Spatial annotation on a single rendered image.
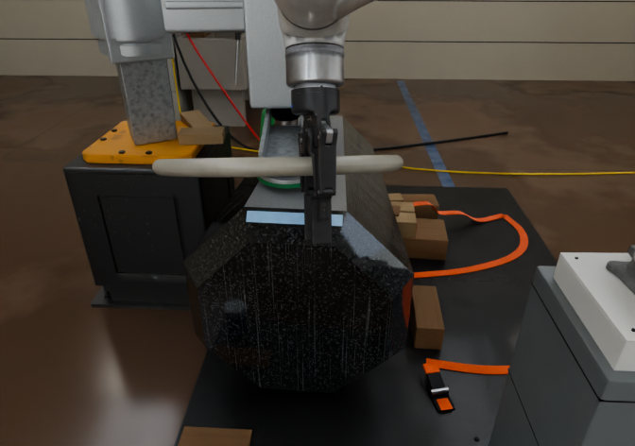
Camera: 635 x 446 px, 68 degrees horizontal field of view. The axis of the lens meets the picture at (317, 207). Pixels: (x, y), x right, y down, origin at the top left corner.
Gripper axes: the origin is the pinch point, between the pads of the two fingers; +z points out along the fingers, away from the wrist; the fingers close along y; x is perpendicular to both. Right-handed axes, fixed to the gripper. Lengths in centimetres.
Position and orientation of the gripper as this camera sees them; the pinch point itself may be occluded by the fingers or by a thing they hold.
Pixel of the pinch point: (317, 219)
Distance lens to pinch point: 75.0
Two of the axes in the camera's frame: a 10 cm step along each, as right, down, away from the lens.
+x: -9.5, 0.5, -3.0
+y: -3.0, -0.9, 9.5
